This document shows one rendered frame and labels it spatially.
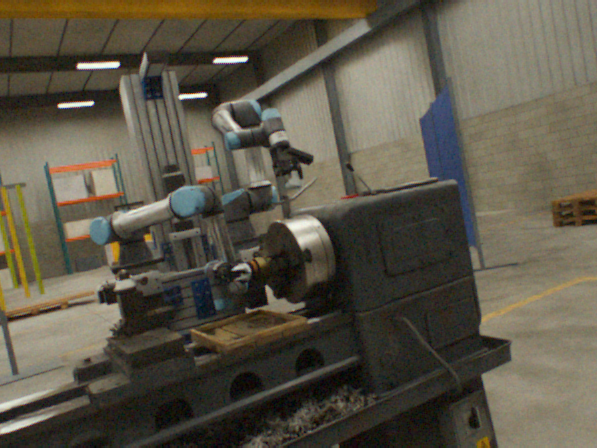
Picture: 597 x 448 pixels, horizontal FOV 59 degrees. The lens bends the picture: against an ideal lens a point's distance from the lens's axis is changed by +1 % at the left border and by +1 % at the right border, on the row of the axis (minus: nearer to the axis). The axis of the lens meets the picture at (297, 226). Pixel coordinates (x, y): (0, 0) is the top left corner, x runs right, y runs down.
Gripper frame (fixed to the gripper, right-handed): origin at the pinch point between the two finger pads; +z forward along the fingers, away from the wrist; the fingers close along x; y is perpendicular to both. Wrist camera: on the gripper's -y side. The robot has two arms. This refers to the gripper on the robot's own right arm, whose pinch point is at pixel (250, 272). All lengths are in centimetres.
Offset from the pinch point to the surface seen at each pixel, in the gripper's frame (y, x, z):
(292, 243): -15.1, 6.8, 6.1
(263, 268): -4.6, 0.2, 0.8
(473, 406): -69, -68, 22
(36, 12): -55, 488, -998
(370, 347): -32.1, -34.5, 16.4
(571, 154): -990, -3, -553
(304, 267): -15.2, -1.7, 11.3
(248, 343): 11.4, -19.8, 14.8
